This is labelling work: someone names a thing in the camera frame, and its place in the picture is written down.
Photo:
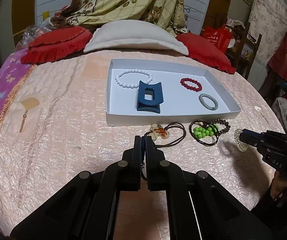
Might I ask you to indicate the floral yellow cloth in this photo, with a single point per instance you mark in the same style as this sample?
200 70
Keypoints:
123 0

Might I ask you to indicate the red frilled pillow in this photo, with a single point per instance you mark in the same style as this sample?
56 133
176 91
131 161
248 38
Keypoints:
56 43

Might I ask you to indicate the plain red pillow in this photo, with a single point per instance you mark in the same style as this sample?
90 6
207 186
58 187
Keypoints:
203 50

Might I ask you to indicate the blue hair clip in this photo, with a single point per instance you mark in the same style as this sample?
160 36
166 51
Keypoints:
148 105

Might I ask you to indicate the person's right forearm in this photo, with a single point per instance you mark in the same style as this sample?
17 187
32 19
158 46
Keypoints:
276 212

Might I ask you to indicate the red shopping bag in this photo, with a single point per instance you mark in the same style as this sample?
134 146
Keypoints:
217 38

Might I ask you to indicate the white cardboard box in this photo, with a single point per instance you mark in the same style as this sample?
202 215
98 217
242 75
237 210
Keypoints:
168 97

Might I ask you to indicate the wooden chair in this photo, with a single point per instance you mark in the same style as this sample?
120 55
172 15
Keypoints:
246 50

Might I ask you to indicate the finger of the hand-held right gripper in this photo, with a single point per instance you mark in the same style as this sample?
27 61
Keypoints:
252 137

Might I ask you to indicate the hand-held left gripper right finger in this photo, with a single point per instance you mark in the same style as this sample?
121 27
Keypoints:
152 162

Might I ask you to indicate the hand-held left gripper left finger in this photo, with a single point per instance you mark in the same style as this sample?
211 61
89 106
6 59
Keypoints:
137 160

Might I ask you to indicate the clear plastic bag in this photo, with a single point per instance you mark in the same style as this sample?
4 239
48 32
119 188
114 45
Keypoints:
33 33

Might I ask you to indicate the person's right hand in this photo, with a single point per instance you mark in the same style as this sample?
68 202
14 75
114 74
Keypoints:
279 187

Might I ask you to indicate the hanging pink fabric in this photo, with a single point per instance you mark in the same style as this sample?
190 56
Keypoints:
268 22

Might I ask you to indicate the grey woven bangle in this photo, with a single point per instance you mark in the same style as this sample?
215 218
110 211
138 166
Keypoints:
204 105

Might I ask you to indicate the dark red bag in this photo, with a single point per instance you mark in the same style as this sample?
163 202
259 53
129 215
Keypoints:
284 57

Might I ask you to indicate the beige pillow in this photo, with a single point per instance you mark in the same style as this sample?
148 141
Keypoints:
133 33

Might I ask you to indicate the purple flowered blanket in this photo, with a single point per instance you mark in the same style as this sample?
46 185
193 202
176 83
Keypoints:
1 85

